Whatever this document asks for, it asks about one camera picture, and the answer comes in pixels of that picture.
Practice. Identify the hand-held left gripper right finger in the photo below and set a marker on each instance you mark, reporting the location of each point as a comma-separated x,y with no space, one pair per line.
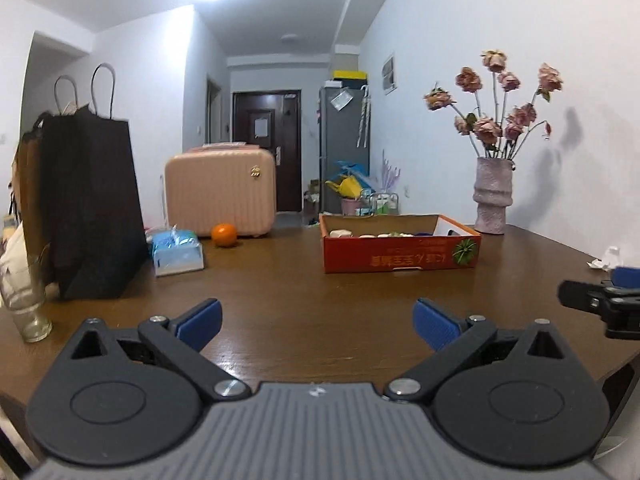
435,325

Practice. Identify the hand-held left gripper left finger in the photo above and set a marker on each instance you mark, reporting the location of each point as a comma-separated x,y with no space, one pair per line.
200,322

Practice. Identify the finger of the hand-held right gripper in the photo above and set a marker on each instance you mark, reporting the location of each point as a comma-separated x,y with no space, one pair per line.
627,277
580,295

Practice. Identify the red cardboard box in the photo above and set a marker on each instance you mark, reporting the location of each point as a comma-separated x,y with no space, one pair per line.
400,255

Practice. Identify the pale pink bottle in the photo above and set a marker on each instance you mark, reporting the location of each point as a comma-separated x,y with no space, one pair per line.
341,234

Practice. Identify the crumpled white tissue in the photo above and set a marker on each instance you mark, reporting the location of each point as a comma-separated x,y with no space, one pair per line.
606,259

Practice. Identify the blue tissue pack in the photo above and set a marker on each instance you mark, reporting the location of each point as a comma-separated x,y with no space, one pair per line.
177,255

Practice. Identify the orange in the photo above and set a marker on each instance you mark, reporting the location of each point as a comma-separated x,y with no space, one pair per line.
224,235

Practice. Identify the pink ceramic vase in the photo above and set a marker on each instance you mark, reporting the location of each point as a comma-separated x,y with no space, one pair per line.
492,200

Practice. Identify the pink suitcase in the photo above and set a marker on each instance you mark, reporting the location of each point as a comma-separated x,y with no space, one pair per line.
222,192

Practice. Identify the pink bucket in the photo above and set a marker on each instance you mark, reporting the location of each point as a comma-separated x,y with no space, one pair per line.
351,206

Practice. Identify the purple lavender bunch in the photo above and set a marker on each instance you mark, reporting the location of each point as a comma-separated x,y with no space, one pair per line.
391,172

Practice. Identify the black paper bag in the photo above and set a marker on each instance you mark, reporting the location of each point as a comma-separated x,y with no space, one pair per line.
95,200

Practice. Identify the yellow plastic toy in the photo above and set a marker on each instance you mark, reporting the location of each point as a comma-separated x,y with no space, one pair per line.
345,187

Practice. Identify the clear glass vase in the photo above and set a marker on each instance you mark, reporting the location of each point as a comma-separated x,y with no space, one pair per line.
30,310

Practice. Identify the blue plastic item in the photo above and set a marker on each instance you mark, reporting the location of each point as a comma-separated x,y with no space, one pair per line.
354,169

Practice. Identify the dark brown door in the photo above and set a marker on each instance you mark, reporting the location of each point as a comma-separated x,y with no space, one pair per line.
267,160

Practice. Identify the dried pink roses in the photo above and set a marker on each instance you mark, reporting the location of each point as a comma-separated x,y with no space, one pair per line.
492,127

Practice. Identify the white plastic bag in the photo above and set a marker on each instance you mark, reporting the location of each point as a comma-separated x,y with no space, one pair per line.
11,260

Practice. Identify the grey refrigerator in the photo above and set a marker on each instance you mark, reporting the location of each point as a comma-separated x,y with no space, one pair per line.
340,145

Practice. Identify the white folded umbrella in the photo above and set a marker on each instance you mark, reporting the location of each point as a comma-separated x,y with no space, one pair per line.
364,117

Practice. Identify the plastic bag on refrigerator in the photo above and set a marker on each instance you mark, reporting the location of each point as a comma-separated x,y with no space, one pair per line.
341,99

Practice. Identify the yellow box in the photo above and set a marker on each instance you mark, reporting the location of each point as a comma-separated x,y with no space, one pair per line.
350,75

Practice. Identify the small ceiling lamp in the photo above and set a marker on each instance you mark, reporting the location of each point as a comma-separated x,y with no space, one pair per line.
290,37

